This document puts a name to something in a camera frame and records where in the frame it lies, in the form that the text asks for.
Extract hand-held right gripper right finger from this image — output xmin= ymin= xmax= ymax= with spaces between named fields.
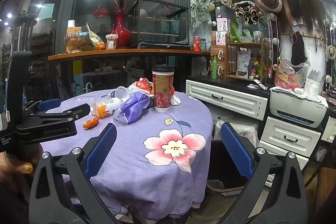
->
xmin=220 ymin=122 xmax=309 ymax=224

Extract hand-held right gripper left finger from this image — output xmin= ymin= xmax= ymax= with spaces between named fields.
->
xmin=29 ymin=123 xmax=120 ymax=224

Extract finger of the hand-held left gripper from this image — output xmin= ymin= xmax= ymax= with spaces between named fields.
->
xmin=23 ymin=98 xmax=62 ymax=116
xmin=16 ymin=103 xmax=91 ymax=126

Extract white orange drink bottle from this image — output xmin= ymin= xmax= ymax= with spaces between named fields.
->
xmin=92 ymin=97 xmax=126 ymax=119

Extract dark brown trash bin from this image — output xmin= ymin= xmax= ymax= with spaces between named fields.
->
xmin=197 ymin=139 xmax=259 ymax=222

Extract purple plastic bag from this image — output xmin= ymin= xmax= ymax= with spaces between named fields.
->
xmin=113 ymin=91 xmax=152 ymax=125

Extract white tissue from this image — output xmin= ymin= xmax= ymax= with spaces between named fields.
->
xmin=170 ymin=94 xmax=182 ymax=107

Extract red paper cup black lid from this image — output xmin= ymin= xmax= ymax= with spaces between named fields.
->
xmin=151 ymin=65 xmax=175 ymax=113

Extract person's left hand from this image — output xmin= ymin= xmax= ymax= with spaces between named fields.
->
xmin=0 ymin=145 xmax=45 ymax=197

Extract orange peel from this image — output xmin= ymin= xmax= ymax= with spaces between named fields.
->
xmin=83 ymin=116 xmax=100 ymax=130

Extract white cabinet drawer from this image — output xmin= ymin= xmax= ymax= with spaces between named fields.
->
xmin=264 ymin=116 xmax=322 ymax=157
xmin=259 ymin=140 xmax=309 ymax=170

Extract purple floral tablecloth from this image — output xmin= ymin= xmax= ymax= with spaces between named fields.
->
xmin=39 ymin=90 xmax=214 ymax=222

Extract clear plastic cup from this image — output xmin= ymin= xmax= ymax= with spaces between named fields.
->
xmin=110 ymin=86 xmax=130 ymax=102

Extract white desk drawer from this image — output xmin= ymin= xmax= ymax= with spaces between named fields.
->
xmin=185 ymin=79 xmax=268 ymax=121

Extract decorative glass bowl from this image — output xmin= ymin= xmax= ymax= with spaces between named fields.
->
xmin=64 ymin=31 xmax=88 ymax=52

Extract red snack packet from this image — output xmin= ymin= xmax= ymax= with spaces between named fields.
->
xmin=134 ymin=77 xmax=153 ymax=95

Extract white printer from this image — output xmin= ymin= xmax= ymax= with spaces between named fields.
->
xmin=269 ymin=88 xmax=328 ymax=128

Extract yellow snack bag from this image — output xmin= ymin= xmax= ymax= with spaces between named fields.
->
xmin=86 ymin=22 xmax=107 ymax=51

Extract iced drink plastic cup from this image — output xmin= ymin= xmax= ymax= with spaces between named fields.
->
xmin=106 ymin=34 xmax=118 ymax=50

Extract orange carton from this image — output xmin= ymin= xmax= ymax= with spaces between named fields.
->
xmin=66 ymin=20 xmax=82 ymax=33

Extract wooden counter shelf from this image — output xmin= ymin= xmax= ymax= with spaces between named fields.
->
xmin=48 ymin=49 xmax=210 ymax=62

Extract red vase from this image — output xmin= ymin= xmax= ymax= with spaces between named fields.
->
xmin=112 ymin=11 xmax=132 ymax=49

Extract plastic bag of red packets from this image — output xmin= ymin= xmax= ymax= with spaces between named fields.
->
xmin=274 ymin=59 xmax=310 ymax=94

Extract stack of brown boxes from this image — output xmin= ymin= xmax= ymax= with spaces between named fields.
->
xmin=210 ymin=31 xmax=229 ymax=80

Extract wooden desk rack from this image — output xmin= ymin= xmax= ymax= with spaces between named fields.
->
xmin=226 ymin=35 xmax=272 ymax=83

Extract glass display case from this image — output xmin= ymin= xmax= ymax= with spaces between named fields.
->
xmin=127 ymin=0 xmax=192 ymax=47

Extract lion head ornament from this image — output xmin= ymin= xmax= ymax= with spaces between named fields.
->
xmin=234 ymin=1 xmax=265 ymax=25

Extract green leafy branches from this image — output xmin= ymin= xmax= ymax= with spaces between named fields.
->
xmin=189 ymin=0 xmax=223 ymax=28

